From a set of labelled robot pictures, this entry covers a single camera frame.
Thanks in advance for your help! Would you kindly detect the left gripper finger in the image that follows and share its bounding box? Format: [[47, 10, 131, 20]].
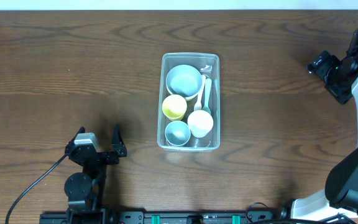
[[69, 126, 86, 146], [111, 124, 126, 152]]

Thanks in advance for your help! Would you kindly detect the grey cup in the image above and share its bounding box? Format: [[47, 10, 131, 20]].
[[164, 121, 191, 146]]

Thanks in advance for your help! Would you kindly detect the yellow cup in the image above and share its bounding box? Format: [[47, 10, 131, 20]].
[[162, 95, 187, 121]]

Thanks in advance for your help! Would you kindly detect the yellow bowl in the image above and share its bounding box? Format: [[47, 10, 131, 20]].
[[184, 94, 198, 101]]

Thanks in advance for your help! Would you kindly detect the white cup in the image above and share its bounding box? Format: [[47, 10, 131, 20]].
[[187, 110, 214, 138]]

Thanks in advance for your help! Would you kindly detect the white plastic fork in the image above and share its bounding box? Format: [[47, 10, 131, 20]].
[[194, 75, 206, 111]]

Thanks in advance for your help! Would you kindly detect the grey bowl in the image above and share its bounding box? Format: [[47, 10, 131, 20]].
[[165, 65, 202, 97]]

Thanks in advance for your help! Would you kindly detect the pale blue plastic spoon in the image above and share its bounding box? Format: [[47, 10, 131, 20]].
[[202, 78, 212, 114]]

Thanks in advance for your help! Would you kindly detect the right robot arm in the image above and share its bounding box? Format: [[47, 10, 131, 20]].
[[286, 29, 358, 222]]

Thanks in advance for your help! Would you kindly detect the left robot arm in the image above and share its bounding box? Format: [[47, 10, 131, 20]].
[[64, 125, 127, 223]]

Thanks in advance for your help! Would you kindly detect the clear plastic container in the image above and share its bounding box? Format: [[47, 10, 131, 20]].
[[157, 52, 221, 152]]

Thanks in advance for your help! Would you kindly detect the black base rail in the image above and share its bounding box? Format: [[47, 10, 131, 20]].
[[39, 209, 277, 224]]

